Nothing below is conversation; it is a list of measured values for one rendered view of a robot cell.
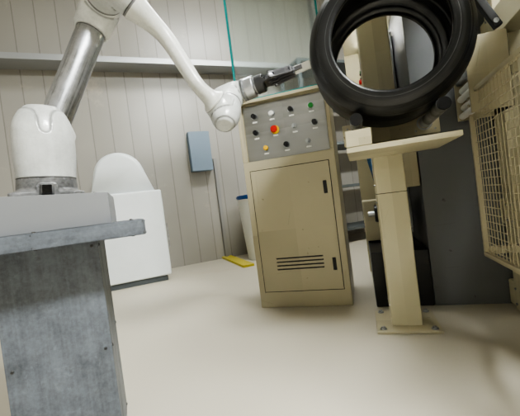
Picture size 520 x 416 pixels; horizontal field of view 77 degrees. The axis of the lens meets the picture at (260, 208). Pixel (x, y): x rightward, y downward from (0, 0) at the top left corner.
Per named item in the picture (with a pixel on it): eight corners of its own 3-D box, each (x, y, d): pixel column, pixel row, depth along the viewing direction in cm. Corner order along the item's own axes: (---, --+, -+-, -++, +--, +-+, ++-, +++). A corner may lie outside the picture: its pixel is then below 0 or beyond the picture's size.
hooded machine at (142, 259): (169, 270, 377) (153, 158, 375) (175, 279, 326) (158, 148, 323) (104, 283, 352) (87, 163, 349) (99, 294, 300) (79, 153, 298)
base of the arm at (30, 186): (4, 197, 83) (2, 175, 82) (14, 200, 101) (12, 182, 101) (86, 194, 92) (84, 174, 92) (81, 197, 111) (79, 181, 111)
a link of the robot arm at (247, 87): (243, 83, 143) (257, 78, 142) (249, 103, 143) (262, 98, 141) (236, 77, 135) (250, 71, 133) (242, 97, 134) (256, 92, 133)
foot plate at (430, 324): (375, 312, 173) (374, 308, 173) (431, 311, 165) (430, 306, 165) (377, 333, 147) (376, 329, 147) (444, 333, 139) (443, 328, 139)
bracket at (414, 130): (344, 148, 154) (342, 127, 153) (439, 132, 142) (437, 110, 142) (344, 147, 150) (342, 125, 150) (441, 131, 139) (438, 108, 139)
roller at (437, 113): (419, 116, 142) (431, 118, 140) (417, 127, 142) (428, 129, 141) (438, 94, 108) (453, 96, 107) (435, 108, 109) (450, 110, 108)
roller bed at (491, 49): (457, 121, 151) (450, 56, 150) (494, 115, 146) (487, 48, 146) (471, 112, 132) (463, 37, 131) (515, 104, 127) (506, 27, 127)
